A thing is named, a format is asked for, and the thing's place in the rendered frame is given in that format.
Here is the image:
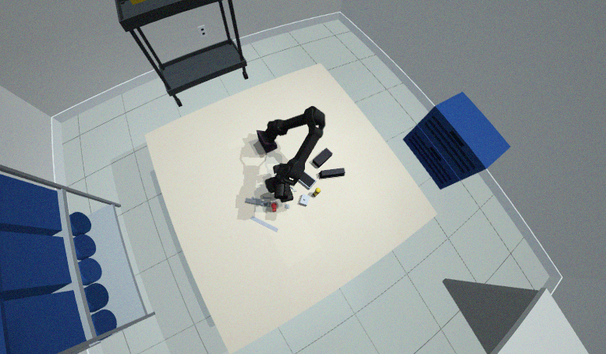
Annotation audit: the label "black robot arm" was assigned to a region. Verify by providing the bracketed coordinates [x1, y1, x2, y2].
[261, 106, 326, 200]

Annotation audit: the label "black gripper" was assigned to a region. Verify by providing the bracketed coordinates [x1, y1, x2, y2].
[273, 165, 293, 203]

